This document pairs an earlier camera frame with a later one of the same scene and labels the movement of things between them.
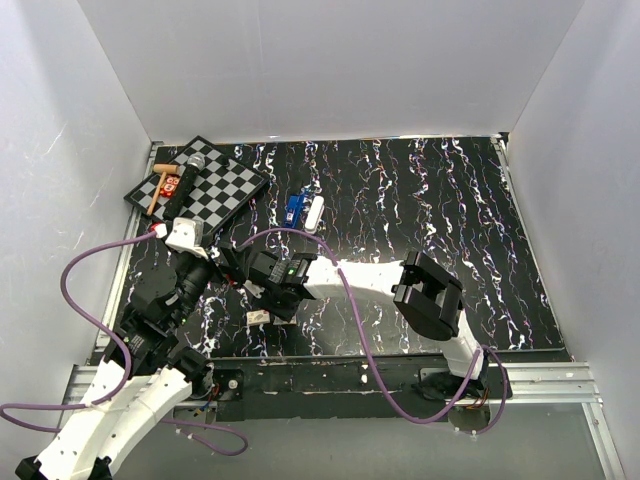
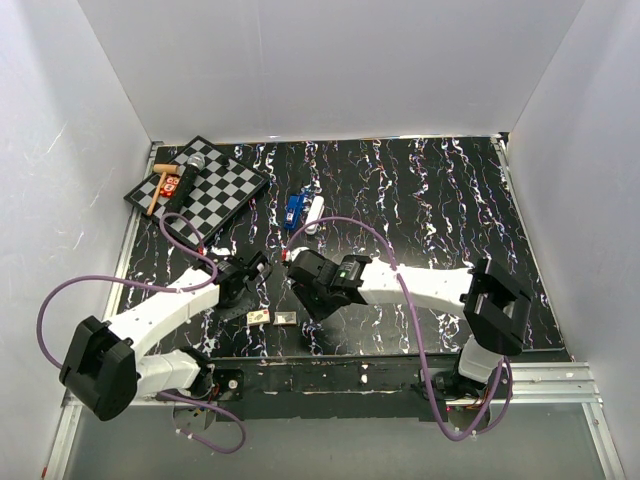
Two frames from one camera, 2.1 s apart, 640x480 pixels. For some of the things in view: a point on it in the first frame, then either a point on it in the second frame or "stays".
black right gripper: (260, 298) -> (316, 313)
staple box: (277, 321) stays
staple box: (256, 317) stays
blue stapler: (293, 208) stays
